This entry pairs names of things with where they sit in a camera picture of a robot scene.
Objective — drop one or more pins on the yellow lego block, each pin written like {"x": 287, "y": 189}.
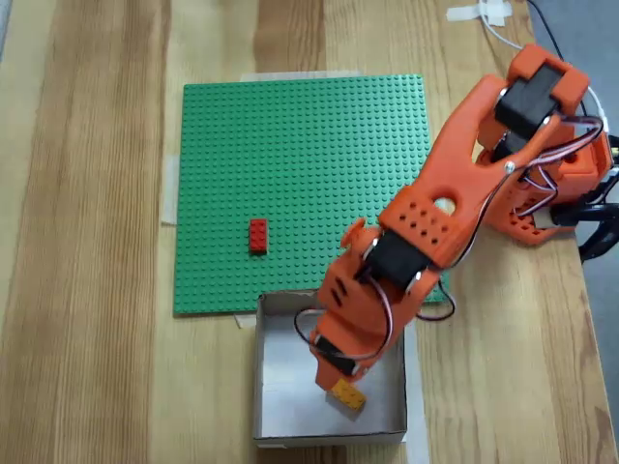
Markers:
{"x": 350, "y": 396}

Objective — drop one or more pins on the open cardboard box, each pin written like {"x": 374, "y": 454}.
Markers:
{"x": 290, "y": 386}

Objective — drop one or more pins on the red lego block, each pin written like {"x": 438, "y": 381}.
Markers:
{"x": 258, "y": 237}

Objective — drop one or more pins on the green lego baseplate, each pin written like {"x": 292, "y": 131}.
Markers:
{"x": 300, "y": 169}

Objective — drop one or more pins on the white masking tape strip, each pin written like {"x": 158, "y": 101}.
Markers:
{"x": 459, "y": 13}
{"x": 244, "y": 321}
{"x": 169, "y": 193}
{"x": 290, "y": 77}

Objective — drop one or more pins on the black table clamp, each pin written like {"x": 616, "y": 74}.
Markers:
{"x": 595, "y": 212}

